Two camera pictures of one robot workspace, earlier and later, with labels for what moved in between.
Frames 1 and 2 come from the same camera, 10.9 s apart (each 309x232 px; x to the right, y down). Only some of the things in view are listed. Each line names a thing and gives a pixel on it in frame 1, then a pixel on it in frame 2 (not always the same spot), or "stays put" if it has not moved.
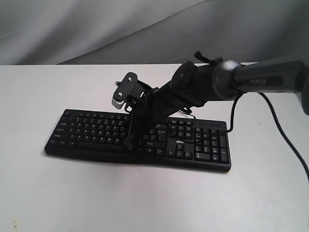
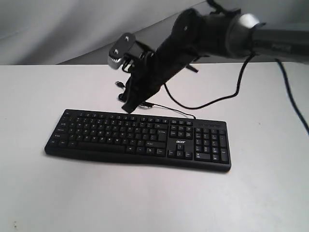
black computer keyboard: (195, 144) stays put
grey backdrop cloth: (151, 32) stays put
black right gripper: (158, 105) -> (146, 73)
